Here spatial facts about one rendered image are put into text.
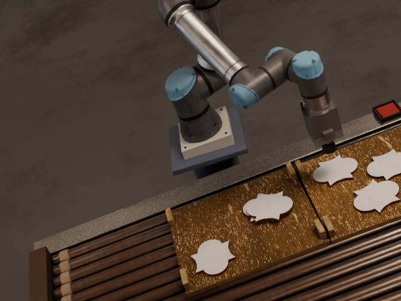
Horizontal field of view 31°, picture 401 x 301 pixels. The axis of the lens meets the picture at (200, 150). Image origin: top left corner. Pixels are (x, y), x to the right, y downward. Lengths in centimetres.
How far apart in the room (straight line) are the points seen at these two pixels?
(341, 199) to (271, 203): 20
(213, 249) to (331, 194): 37
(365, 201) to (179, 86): 75
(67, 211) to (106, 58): 162
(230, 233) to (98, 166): 226
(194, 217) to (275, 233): 28
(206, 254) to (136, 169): 210
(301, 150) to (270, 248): 44
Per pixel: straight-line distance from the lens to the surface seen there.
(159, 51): 515
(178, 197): 232
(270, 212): 209
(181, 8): 210
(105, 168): 423
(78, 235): 237
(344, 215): 205
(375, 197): 206
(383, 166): 215
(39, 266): 229
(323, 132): 204
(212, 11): 227
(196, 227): 216
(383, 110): 239
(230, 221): 213
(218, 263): 202
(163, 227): 223
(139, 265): 217
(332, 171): 218
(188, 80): 242
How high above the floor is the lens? 235
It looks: 36 degrees down
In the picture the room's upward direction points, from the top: 22 degrees counter-clockwise
